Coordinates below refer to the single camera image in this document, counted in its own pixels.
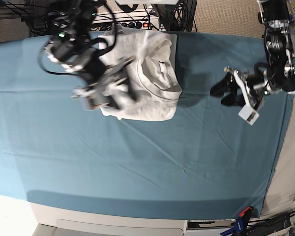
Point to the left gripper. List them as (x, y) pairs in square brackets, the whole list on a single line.
[(239, 88)]

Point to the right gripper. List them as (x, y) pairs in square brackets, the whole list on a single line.
[(111, 86)]

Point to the white T-shirt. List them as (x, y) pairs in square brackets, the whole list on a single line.
[(151, 75)]

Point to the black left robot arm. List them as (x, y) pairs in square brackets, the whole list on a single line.
[(279, 44)]

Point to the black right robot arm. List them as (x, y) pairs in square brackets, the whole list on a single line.
[(72, 47)]

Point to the black power strip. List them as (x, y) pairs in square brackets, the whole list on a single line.
[(139, 25)]

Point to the teal table cloth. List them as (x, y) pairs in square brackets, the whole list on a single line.
[(204, 163)]

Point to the orange blue clamp bottom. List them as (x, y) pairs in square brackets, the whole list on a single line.
[(239, 228)]

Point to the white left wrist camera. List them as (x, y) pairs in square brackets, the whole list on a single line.
[(248, 114)]

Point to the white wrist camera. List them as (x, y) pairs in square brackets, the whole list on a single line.
[(248, 114), (90, 103)]

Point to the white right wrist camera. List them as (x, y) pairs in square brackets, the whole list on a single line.
[(90, 103)]

